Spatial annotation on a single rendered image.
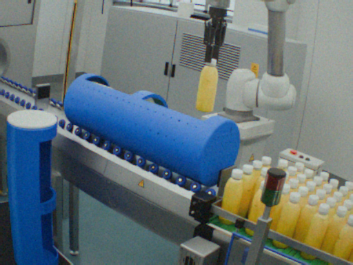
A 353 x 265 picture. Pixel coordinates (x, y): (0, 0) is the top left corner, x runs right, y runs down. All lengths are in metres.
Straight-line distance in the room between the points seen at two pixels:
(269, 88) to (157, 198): 0.88
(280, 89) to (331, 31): 2.28
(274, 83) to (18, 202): 1.48
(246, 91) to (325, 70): 2.29
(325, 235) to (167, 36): 3.02
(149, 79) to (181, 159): 2.66
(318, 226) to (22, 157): 1.41
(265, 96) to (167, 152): 0.80
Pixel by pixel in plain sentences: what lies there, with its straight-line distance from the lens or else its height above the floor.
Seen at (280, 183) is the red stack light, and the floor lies 1.23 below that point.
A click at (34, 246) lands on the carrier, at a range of 2.49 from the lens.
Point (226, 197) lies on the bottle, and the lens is 1.74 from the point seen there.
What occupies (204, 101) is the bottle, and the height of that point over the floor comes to 1.28.
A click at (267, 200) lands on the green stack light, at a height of 1.18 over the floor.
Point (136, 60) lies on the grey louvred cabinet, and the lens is 4.61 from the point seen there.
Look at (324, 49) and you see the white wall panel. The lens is 4.72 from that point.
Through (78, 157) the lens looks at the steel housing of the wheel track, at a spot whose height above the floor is 0.85.
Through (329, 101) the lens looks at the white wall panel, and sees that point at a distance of 4.72.
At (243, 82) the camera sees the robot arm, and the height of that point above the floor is 1.27.
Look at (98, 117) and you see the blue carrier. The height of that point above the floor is 1.09.
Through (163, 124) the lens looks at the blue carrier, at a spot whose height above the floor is 1.17.
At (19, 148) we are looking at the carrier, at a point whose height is 0.92.
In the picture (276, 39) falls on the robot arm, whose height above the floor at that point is 1.55.
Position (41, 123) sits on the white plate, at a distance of 2.23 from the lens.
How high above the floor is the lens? 1.74
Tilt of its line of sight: 18 degrees down
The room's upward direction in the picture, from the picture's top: 8 degrees clockwise
